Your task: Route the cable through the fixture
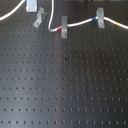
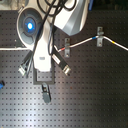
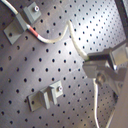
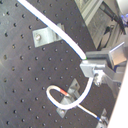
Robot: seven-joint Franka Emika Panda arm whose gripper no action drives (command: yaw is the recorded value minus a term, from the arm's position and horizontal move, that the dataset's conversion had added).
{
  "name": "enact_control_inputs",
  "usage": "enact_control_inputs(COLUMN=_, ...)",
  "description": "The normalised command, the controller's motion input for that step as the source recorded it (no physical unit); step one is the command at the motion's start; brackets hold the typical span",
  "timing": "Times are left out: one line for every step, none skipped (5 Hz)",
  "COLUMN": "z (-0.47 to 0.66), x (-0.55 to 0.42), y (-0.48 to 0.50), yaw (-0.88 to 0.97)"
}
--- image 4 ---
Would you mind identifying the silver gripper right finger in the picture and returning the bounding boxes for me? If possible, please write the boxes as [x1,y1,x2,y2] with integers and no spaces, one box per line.
[86,50,114,68]

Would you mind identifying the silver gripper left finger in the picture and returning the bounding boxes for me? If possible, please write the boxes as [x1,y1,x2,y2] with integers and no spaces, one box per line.
[80,63,115,86]

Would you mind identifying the white cable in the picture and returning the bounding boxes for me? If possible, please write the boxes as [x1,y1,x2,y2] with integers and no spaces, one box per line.
[17,0,102,122]

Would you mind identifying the lower metal cable clip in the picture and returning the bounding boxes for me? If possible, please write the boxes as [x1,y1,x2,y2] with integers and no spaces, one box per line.
[56,79,80,118]

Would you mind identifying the black cables in background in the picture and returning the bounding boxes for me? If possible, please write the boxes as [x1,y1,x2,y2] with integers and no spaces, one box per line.
[99,1,127,35]

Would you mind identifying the aluminium frame rail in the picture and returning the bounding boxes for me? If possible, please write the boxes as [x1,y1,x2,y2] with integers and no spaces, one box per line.
[75,0,103,25]

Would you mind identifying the corner metal cable clip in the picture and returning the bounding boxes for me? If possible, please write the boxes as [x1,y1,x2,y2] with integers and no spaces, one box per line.
[96,109,109,128]

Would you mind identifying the upper metal cable clip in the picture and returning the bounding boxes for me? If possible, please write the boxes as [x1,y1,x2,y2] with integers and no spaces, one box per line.
[32,27,61,47]

